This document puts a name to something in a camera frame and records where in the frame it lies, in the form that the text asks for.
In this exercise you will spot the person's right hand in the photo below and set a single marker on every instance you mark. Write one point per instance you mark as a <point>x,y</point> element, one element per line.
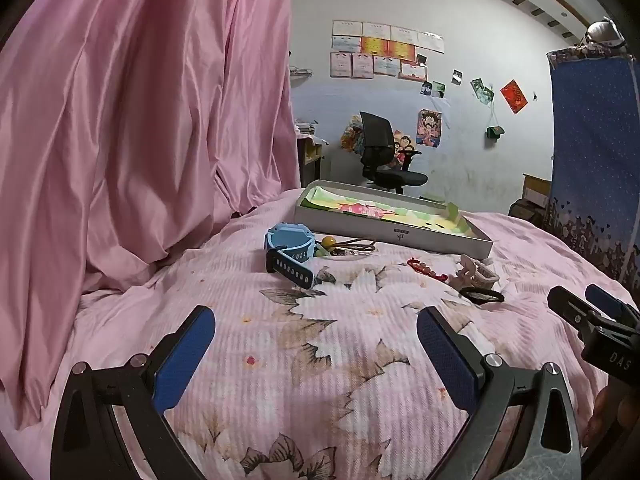
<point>596,420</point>

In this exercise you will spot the small wall photo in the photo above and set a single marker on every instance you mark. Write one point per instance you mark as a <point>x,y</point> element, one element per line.
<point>426,88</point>
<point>477,87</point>
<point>487,96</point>
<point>457,77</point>
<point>438,89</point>

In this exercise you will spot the cartoon faces wall poster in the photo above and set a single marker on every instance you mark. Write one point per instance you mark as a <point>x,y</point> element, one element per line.
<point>402,144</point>

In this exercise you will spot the colourful paper bouquet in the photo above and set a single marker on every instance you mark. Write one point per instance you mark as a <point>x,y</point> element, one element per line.
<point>352,135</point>

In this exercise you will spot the black hair clip with rings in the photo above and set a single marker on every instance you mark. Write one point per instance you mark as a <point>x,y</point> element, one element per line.
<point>481,295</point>

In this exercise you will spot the cartoon figure wall poster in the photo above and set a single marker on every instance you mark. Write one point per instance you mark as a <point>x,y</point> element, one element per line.
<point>429,127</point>

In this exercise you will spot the beige hair claw clip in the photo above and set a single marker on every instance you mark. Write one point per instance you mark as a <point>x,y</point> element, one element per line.
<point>475,272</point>

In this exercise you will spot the blue dotted curtain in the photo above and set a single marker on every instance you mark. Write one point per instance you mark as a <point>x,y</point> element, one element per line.
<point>595,160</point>

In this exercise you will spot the shallow white cardboard box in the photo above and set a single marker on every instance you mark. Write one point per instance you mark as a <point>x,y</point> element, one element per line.
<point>380,232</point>

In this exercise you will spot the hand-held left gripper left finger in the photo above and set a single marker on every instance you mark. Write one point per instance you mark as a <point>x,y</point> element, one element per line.
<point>185,355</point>

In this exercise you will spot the wooden desk shelf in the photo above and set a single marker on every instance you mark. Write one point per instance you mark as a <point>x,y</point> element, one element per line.
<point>311,152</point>

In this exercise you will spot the group of wall certificates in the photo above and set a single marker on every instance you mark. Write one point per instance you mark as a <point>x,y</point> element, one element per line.
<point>380,50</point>

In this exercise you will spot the blue smartwatch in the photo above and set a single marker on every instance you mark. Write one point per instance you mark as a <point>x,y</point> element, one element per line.
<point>290,252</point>

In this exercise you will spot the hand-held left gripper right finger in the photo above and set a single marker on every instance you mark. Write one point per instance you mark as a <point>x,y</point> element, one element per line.
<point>445,355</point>

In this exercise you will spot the black office chair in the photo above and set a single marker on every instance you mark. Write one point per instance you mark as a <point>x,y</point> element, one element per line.
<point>385,160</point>

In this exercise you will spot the green wall pouch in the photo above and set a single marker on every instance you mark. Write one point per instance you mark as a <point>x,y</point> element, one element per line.
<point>495,132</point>

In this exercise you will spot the colourful paper box lining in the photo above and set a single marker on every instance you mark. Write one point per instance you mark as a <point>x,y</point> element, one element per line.
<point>380,210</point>

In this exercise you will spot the pink satin cloth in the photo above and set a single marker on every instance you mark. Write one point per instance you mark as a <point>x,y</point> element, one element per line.
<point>140,135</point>

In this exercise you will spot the brown cardboard box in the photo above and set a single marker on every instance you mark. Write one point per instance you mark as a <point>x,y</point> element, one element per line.
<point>536,190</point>

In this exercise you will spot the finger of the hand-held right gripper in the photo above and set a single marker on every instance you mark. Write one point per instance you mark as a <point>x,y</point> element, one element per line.
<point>572,307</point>
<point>607,301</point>

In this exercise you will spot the white grey bundle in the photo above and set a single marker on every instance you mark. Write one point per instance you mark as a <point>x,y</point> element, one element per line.
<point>604,34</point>

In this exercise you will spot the pink floral blanket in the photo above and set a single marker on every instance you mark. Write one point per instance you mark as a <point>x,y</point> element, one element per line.
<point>320,360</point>

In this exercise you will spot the red paper wall decoration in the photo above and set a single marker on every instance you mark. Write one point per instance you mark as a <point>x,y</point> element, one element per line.
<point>515,96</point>

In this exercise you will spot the person's right forearm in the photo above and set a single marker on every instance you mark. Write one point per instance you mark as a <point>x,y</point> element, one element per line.
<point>625,410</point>

